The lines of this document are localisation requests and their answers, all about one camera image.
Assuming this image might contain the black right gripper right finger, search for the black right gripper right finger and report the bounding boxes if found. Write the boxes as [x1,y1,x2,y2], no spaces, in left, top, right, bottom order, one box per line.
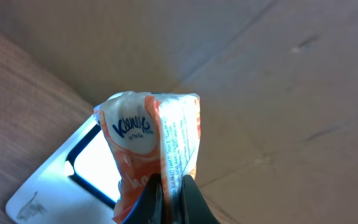
[180,175,219,224]

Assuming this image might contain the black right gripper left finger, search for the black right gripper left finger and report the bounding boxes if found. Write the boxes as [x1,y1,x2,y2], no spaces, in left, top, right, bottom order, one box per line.
[122,174,163,224]

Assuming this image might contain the orange packet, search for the orange packet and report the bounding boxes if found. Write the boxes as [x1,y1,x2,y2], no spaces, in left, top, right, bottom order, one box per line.
[94,91,201,223]

